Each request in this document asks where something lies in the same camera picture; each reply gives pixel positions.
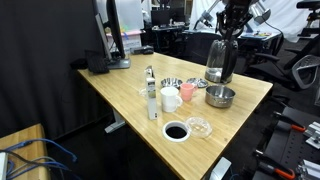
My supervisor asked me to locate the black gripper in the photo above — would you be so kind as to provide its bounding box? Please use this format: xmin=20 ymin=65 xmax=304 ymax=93
xmin=215 ymin=0 xmax=260 ymax=42

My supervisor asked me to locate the glass electric kettle black handle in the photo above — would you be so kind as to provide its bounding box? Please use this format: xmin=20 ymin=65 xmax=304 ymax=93
xmin=204 ymin=38 xmax=240 ymax=85

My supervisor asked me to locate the small steel lid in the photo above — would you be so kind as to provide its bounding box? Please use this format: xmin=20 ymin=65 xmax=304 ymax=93
xmin=185 ymin=77 xmax=209 ymax=89

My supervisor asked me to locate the pink bin lid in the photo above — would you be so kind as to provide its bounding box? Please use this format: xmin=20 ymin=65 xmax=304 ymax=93
xmin=107 ymin=29 xmax=143 ymax=38

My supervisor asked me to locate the black office chair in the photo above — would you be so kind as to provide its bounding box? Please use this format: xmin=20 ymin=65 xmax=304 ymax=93
xmin=246 ymin=49 xmax=284 ymax=79

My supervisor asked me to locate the small black monitor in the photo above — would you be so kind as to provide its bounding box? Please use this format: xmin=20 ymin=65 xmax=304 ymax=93
xmin=150 ymin=9 xmax=175 ymax=28

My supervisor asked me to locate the stainless steel pot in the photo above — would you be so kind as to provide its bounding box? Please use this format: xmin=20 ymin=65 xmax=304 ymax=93
xmin=204 ymin=84 xmax=237 ymax=109

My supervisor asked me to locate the black tripod head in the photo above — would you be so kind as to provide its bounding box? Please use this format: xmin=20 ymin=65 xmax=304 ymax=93
xmin=295 ymin=0 xmax=320 ymax=38

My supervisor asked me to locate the pink plastic cup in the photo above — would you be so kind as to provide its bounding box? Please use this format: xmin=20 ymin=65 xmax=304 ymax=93
xmin=179 ymin=82 xmax=198 ymax=102

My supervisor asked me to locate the small steel bowl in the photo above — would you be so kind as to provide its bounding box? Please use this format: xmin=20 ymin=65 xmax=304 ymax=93
xmin=160 ymin=77 xmax=184 ymax=90

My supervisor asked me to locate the grey mesh office chair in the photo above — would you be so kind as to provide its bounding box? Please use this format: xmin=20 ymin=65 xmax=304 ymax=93
xmin=291 ymin=54 xmax=320 ymax=91

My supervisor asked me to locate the white ceramic mug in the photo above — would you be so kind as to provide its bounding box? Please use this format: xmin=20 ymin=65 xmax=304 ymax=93
xmin=159 ymin=86 xmax=184 ymax=113

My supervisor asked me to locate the translucent plastic storage bin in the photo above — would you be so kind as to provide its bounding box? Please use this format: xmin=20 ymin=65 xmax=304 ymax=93
xmin=114 ymin=0 xmax=145 ymax=33

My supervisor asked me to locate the white printed cardboard box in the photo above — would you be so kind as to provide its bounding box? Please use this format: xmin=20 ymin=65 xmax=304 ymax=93
xmin=121 ymin=34 xmax=143 ymax=54

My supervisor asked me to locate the clear glass dish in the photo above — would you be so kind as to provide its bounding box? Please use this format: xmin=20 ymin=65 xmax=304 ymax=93
xmin=184 ymin=115 xmax=213 ymax=139

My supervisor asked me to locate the white green carton box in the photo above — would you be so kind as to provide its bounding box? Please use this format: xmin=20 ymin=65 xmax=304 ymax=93
xmin=144 ymin=64 xmax=159 ymax=121

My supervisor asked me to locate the clear drinking glass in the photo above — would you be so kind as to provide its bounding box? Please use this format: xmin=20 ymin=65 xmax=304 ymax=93
xmin=138 ymin=79 xmax=148 ymax=98

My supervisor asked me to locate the black monitor grey stand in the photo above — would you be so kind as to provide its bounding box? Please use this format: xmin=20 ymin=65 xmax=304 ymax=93
xmin=105 ymin=0 xmax=132 ymax=70

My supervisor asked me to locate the white bowl dark liquid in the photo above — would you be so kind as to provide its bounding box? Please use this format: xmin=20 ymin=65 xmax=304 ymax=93
xmin=162 ymin=120 xmax=192 ymax=144

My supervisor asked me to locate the black slim monitor panel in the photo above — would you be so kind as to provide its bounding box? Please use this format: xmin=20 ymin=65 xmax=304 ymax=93
xmin=92 ymin=0 xmax=113 ymax=64

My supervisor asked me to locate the black perforated board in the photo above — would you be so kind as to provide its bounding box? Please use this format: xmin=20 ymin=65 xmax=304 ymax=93
xmin=252 ymin=106 xmax=320 ymax=180

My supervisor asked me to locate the black box on desk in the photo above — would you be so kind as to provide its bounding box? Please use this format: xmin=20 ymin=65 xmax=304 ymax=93
xmin=84 ymin=49 xmax=110 ymax=75

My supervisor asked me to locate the white desk leg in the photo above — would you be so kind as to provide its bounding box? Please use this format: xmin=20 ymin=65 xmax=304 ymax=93
xmin=104 ymin=108 xmax=127 ymax=134

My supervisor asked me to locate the black curtain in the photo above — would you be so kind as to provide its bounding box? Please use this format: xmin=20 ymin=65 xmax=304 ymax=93
xmin=0 ymin=0 xmax=114 ymax=141

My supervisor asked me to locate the white power strip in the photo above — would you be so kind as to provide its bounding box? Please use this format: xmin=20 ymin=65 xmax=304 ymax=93
xmin=0 ymin=151 xmax=8 ymax=180

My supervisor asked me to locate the dark hanging cable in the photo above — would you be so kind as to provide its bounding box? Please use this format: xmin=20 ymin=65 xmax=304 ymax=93
xmin=265 ymin=22 xmax=285 ymax=56

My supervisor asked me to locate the orange handled clamp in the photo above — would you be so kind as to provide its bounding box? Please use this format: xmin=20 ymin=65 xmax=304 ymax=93
xmin=273 ymin=111 xmax=307 ymax=133
xmin=254 ymin=149 xmax=297 ymax=180

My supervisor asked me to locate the blue cable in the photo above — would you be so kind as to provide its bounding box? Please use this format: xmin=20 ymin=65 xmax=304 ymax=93
xmin=4 ymin=159 xmax=74 ymax=180
xmin=3 ymin=137 xmax=78 ymax=164

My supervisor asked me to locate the grey cable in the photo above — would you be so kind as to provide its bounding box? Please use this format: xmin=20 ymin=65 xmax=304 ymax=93
xmin=9 ymin=155 xmax=68 ymax=178

